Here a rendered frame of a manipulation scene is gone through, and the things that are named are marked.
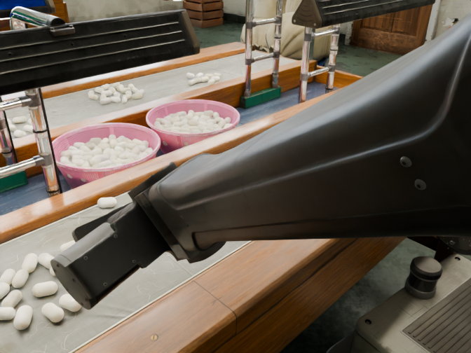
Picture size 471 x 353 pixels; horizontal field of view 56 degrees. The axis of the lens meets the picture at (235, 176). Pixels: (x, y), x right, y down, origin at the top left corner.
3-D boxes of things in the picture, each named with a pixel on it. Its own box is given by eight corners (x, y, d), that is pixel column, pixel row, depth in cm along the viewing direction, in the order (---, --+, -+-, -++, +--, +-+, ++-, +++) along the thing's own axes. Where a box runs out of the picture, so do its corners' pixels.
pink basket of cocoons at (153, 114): (257, 146, 130) (258, 115, 125) (188, 176, 113) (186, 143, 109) (198, 120, 146) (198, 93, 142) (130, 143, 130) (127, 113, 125)
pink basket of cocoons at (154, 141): (181, 165, 119) (180, 133, 114) (121, 216, 97) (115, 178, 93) (101, 146, 128) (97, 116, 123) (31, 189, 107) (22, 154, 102)
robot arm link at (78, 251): (235, 236, 39) (179, 157, 38) (137, 327, 32) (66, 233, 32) (177, 252, 49) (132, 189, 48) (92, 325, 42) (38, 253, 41)
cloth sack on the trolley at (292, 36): (341, 57, 407) (347, 15, 389) (295, 73, 360) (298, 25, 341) (292, 47, 440) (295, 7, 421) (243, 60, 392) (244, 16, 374)
